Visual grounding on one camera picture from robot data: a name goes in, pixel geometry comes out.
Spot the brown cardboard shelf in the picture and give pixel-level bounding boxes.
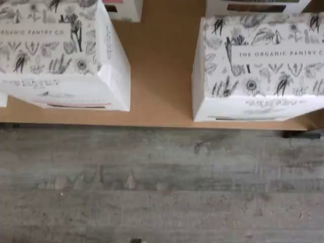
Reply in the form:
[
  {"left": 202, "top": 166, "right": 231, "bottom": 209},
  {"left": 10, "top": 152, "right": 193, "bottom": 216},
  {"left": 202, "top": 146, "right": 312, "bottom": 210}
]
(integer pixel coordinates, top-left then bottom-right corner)
[{"left": 0, "top": 0, "right": 324, "bottom": 131}]

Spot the white box green strip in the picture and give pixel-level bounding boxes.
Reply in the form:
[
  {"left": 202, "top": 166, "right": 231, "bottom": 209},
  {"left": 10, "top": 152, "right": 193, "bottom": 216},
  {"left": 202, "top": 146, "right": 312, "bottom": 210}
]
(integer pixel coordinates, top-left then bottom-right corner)
[{"left": 191, "top": 14, "right": 324, "bottom": 123}]

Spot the white box with dark slot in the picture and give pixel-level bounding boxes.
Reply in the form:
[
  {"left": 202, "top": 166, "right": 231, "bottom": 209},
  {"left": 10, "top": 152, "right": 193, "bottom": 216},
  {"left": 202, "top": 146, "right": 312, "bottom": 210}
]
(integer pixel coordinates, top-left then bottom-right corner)
[{"left": 104, "top": 0, "right": 144, "bottom": 23}]

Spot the white box pink strip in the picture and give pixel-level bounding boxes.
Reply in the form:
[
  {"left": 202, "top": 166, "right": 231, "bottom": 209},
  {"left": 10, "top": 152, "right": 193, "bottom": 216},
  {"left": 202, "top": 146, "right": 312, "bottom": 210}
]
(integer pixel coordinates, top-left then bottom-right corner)
[{"left": 0, "top": 0, "right": 131, "bottom": 112}]

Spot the white box brown slot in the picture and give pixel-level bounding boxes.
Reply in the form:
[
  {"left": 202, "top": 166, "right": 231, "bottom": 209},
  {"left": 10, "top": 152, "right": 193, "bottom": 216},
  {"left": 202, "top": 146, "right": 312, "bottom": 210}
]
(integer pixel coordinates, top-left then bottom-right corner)
[{"left": 205, "top": 0, "right": 312, "bottom": 19}]

